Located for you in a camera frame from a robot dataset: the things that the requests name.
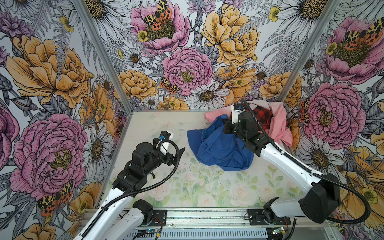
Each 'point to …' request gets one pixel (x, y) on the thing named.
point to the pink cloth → (280, 130)
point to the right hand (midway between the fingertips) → (222, 124)
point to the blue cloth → (214, 146)
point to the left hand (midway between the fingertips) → (174, 147)
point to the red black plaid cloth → (263, 114)
